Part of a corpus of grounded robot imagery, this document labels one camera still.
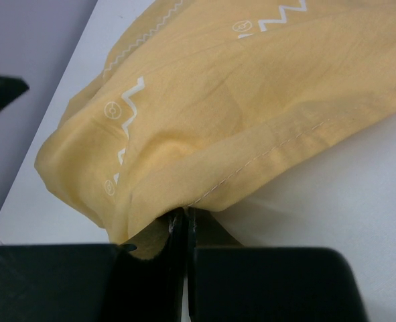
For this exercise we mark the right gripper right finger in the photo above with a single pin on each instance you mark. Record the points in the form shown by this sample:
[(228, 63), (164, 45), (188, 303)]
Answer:
[(228, 281)]

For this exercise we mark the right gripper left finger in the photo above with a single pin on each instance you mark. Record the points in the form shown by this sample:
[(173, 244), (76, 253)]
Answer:
[(94, 282)]

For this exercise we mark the yellow pillowcase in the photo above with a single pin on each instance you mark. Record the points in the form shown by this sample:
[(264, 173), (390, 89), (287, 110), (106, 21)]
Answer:
[(201, 103)]

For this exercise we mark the white pillow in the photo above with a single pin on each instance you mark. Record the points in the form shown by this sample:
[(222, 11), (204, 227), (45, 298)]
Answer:
[(343, 199)]

